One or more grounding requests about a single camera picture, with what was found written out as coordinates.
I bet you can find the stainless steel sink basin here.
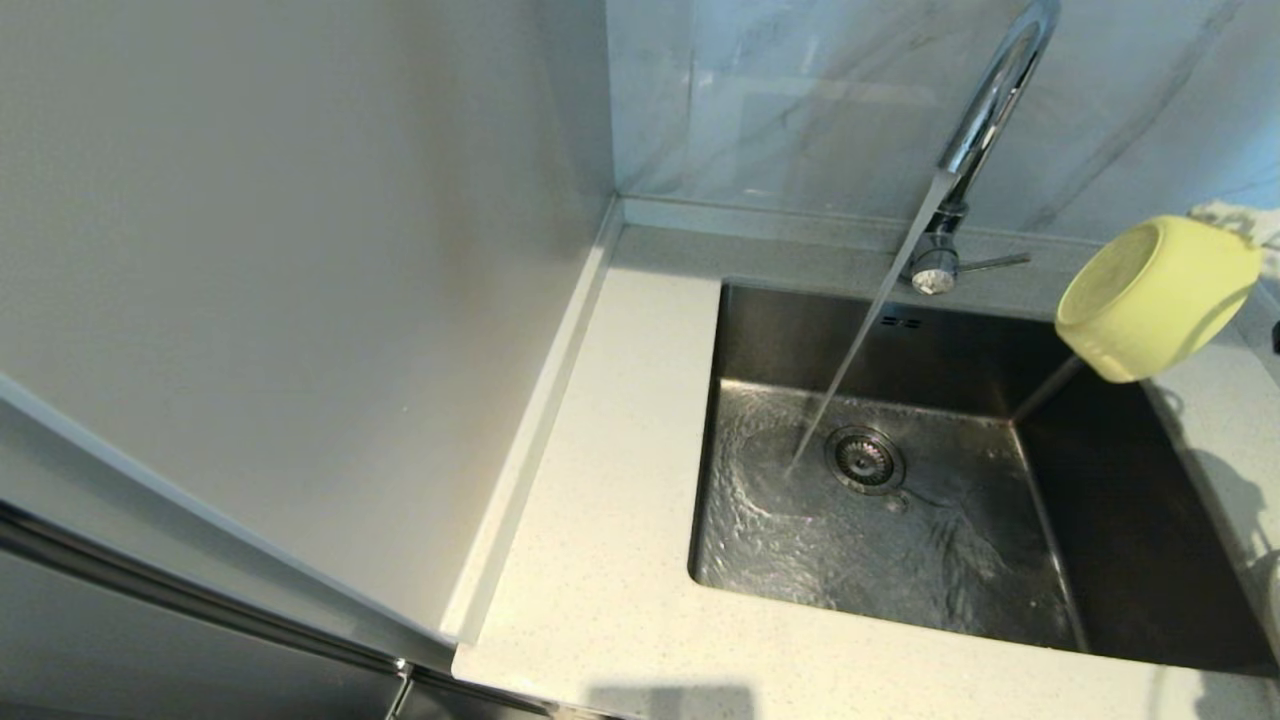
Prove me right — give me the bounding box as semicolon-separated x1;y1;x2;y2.
688;280;1279;673

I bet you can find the chrome gooseneck faucet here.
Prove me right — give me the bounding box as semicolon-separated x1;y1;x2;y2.
898;0;1063;297

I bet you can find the tall grey cabinet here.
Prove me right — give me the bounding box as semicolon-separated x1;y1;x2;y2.
0;0;621;720

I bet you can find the running water stream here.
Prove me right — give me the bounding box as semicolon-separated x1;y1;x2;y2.
785;172;959;479

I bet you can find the dark metal cabinet trim bar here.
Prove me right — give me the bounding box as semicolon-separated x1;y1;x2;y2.
0;490;556;717

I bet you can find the round metal drain strainer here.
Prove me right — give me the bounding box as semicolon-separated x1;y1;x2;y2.
824;426;907;497

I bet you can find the yellow plastic bowl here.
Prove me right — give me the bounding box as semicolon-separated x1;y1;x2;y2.
1054;215;1264;385

